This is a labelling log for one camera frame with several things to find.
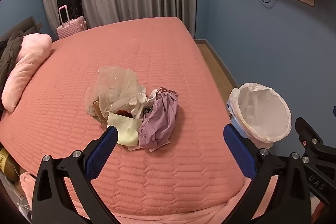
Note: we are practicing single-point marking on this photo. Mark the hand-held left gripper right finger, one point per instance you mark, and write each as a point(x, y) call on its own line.
point(236, 145)

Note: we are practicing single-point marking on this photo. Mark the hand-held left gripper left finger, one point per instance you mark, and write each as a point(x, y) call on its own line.
point(105, 145)

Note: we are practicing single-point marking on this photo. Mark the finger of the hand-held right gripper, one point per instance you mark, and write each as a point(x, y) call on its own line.
point(307, 132)

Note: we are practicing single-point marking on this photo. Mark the light blue trash bin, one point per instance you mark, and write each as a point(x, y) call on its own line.
point(236, 121)

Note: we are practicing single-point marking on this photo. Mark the pale yellow cloth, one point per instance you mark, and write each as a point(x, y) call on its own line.
point(126, 129)

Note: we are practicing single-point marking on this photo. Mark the white-lined trash bin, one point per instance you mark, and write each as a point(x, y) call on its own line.
point(262, 108)

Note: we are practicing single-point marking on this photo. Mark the dark red-brown cloth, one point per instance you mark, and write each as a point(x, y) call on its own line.
point(124, 113)

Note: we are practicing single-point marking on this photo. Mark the brown spotted scrunchie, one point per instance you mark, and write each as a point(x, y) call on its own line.
point(97, 108)

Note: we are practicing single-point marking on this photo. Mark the leopard print scarf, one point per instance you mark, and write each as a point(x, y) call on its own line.
point(148, 111)

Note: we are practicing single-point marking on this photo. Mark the purple cloth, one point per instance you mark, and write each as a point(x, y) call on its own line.
point(160, 119)

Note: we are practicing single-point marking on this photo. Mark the beige tulle mesh cloth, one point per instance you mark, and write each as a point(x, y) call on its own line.
point(115, 82)

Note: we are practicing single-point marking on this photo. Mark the pink fleece blanket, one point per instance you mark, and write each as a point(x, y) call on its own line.
point(183, 218)

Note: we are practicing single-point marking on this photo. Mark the yellow brown bag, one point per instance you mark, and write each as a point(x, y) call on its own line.
point(8, 163)

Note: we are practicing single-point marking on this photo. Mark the pink quilted bed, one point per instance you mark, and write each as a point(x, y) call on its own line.
point(157, 56)

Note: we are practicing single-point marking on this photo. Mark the pink pillow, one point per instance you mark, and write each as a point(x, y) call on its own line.
point(26, 66)

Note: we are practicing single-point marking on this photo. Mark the pink suitcase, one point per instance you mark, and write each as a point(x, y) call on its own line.
point(76, 26)

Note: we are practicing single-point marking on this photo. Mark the dark olive jacket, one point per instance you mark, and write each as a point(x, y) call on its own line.
point(8, 56)

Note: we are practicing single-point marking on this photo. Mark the dark bed headboard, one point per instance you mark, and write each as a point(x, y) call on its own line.
point(26, 24)

